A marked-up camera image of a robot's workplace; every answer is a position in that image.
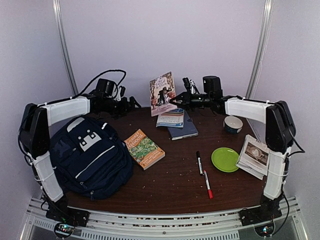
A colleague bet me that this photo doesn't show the black marker pen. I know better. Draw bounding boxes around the black marker pen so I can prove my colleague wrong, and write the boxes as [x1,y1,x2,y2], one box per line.
[196,151,204,176]

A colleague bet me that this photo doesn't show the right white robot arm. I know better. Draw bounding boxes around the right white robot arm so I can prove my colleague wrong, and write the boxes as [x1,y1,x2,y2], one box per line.
[169,91,296,200]

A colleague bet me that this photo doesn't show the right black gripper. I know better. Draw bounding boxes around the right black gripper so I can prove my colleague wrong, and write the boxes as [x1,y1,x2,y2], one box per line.
[169,89,212,112]

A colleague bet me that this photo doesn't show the aluminium corner post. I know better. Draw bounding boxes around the aluminium corner post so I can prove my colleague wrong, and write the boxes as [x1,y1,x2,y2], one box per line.
[245,0,274,99]
[52,0,79,95]

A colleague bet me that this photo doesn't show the pink Taming Shrew book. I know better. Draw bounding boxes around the pink Taming Shrew book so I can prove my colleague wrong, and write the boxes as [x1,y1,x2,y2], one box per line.
[149,71,177,117]

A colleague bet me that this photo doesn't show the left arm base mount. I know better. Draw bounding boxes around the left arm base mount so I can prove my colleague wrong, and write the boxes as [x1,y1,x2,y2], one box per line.
[45,201,90,240]

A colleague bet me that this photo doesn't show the dark blue hardcover notebook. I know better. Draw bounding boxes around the dark blue hardcover notebook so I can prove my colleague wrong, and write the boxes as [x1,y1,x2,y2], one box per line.
[167,116,199,141]

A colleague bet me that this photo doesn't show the navy blue backpack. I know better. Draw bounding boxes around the navy blue backpack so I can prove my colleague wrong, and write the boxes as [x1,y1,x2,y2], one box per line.
[49,116,134,200]

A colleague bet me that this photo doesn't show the orange treehouse paperback book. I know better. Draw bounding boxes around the orange treehouse paperback book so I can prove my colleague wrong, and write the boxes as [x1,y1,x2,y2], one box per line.
[124,129,166,170]

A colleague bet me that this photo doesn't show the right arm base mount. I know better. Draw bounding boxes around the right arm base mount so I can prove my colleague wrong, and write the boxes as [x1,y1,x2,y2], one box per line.
[238,196,283,238]

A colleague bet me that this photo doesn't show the left aluminium corner post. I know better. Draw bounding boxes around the left aluminium corner post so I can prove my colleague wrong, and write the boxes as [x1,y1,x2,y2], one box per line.
[52,0,79,95]

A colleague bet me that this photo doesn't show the white coffee cover notebook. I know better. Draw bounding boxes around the white coffee cover notebook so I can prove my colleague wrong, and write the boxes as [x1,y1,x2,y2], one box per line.
[236,134,269,180]

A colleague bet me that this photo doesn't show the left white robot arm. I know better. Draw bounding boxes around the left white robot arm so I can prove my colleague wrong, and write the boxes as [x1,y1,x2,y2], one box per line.
[19,95,138,202]

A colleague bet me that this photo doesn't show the white teal bowl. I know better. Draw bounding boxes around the white teal bowl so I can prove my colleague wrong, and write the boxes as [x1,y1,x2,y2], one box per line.
[223,116,243,134]

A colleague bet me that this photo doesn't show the red marker pen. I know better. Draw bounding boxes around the red marker pen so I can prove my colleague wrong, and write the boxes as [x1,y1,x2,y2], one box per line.
[203,170,213,199]

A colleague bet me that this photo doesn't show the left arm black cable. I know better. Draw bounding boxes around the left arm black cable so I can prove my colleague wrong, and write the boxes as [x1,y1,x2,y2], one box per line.
[74,69,127,98]

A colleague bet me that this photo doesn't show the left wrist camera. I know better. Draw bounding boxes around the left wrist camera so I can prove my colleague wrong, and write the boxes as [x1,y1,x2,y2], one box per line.
[95,78,126,101]

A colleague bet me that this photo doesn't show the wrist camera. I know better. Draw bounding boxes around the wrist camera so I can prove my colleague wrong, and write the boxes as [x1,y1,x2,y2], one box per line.
[182,77,200,95]
[95,78,126,101]

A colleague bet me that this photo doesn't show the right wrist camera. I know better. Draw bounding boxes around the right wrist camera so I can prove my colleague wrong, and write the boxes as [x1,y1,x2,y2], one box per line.
[182,77,200,95]

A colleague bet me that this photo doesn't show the right aluminium corner post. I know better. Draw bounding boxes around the right aluminium corner post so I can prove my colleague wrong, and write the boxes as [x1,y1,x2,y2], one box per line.
[245,0,274,99]

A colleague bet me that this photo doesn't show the white blue striped booklet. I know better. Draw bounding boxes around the white blue striped booklet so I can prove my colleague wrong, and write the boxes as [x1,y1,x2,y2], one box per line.
[156,108,185,128]

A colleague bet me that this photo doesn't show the green plate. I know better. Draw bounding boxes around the green plate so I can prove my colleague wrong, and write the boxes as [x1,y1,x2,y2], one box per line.
[211,147,239,173]

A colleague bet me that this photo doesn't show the aluminium front rail frame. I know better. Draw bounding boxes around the aluminium front rail frame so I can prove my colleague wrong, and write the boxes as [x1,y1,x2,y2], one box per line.
[21,196,310,240]

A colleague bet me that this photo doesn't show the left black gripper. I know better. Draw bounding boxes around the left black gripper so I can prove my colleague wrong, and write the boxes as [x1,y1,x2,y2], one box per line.
[103,96,142,120]

